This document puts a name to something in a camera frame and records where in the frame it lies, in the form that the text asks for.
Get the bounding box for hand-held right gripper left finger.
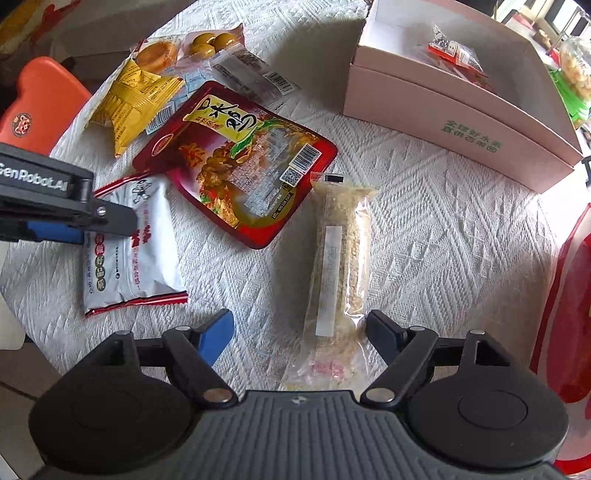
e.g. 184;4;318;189
99;308;239;408

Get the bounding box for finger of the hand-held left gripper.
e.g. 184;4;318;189
0;198;139;246

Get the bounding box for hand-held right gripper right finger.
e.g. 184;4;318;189
360;309;506;406

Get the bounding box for white red-edged snack packet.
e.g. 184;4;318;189
83;175;190;319

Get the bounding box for clear rice bar packet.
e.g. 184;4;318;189
284;171;380;393

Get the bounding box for yellow snack packet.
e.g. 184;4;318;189
88;59;186;158

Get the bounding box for light blue clear packet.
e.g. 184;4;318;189
147;69;197;136

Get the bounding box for clear round cake packet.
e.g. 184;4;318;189
128;34;186;77

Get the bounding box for red printed food pouch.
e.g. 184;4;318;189
133;80;339;250

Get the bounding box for pink cardboard box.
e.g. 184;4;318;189
342;0;585;193

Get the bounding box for clear yellow balls packet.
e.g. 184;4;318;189
179;23;245;62

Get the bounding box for clear barcode packet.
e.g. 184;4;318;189
211;50;302;99

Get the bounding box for small red white packet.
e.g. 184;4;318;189
426;23;491;89

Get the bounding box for orange plastic chair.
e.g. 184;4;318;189
0;56;94;157

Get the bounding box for white textured tablecloth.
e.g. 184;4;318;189
0;0;570;398

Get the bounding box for red white plastic bag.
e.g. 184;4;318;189
530;202;591;467

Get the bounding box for green candy dispenser jar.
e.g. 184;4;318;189
549;36;591;131

